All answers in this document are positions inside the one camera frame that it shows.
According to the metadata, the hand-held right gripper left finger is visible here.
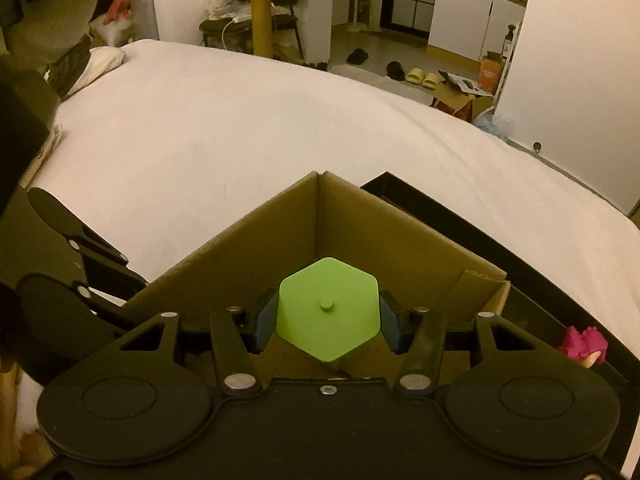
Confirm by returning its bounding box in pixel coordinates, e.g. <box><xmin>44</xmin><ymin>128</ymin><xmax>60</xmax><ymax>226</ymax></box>
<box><xmin>115</xmin><ymin>292</ymin><xmax>281</xmax><ymax>395</ymax></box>

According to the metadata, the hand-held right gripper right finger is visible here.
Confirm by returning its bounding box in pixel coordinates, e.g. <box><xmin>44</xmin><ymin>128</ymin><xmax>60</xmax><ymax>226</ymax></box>
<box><xmin>378</xmin><ymin>292</ymin><xmax>552</xmax><ymax>395</ymax></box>

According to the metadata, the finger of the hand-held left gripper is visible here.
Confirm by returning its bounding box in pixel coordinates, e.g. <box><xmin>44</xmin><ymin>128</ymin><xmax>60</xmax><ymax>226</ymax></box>
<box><xmin>72</xmin><ymin>257</ymin><xmax>151</xmax><ymax>336</ymax></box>
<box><xmin>52</xmin><ymin>210</ymin><xmax>130</xmax><ymax>267</ymax></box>

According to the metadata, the green hexagonal container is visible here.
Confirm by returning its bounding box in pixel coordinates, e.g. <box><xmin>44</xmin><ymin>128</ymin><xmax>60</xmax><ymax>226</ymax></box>
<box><xmin>277</xmin><ymin>257</ymin><xmax>383</xmax><ymax>367</ymax></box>

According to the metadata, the brown cardboard box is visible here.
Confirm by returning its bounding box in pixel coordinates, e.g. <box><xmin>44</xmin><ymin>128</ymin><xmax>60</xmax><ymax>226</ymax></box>
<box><xmin>122</xmin><ymin>170</ymin><xmax>511</xmax><ymax>381</ymax></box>

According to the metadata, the black tray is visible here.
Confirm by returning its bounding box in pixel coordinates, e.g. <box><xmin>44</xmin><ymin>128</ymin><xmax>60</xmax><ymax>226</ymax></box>
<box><xmin>360</xmin><ymin>171</ymin><xmax>632</xmax><ymax>401</ymax></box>

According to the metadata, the white pillow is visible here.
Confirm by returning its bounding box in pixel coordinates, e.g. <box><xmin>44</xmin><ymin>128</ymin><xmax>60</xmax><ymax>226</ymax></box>
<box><xmin>65</xmin><ymin>45</ymin><xmax>126</xmax><ymax>97</ymax></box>

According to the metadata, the pink plush toy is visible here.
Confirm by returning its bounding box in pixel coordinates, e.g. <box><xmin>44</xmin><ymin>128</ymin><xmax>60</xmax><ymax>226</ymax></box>
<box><xmin>557</xmin><ymin>325</ymin><xmax>609</xmax><ymax>370</ymax></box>

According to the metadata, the blue plastic bag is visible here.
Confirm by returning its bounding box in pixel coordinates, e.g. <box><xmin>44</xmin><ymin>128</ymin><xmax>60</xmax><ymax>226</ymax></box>
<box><xmin>472</xmin><ymin>109</ymin><xmax>509</xmax><ymax>139</ymax></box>

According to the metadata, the open cardboard box with papers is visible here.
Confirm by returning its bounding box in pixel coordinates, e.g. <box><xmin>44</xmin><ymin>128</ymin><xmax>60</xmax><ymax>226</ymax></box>
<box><xmin>432</xmin><ymin>71</ymin><xmax>496</xmax><ymax>122</ymax></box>

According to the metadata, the red plush toy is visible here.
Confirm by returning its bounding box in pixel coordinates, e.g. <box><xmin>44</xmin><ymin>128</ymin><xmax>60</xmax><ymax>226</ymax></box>
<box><xmin>106</xmin><ymin>0</ymin><xmax>137</xmax><ymax>27</ymax></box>

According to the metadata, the white floor mat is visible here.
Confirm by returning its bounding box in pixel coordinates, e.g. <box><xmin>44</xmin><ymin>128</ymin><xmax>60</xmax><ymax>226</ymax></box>
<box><xmin>331</xmin><ymin>64</ymin><xmax>436</xmax><ymax>107</ymax></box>

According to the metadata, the olive dark patterned cloth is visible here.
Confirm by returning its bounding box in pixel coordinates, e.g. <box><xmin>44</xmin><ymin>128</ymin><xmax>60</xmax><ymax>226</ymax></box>
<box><xmin>0</xmin><ymin>0</ymin><xmax>103</xmax><ymax>98</ymax></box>

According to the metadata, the dark chair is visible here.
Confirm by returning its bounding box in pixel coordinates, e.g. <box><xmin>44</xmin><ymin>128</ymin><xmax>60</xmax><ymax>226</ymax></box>
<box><xmin>199</xmin><ymin>0</ymin><xmax>306</xmax><ymax>58</ymax></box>

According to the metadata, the orange box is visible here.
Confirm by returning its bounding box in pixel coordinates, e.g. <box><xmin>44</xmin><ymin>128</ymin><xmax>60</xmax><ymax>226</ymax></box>
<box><xmin>479</xmin><ymin>52</ymin><xmax>506</xmax><ymax>95</ymax></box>

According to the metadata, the gold round table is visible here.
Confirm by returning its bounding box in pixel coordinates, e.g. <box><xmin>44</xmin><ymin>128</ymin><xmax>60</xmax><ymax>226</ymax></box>
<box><xmin>182</xmin><ymin>0</ymin><xmax>343</xmax><ymax>58</ymax></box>

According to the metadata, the white kitchen cabinet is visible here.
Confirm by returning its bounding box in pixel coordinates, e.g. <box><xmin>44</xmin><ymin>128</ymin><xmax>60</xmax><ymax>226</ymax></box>
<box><xmin>427</xmin><ymin>0</ymin><xmax>527</xmax><ymax>61</ymax></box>

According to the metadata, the white pedestal cabinet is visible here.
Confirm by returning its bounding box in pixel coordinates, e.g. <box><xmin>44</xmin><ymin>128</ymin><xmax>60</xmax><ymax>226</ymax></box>
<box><xmin>300</xmin><ymin>0</ymin><xmax>335</xmax><ymax>67</ymax></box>

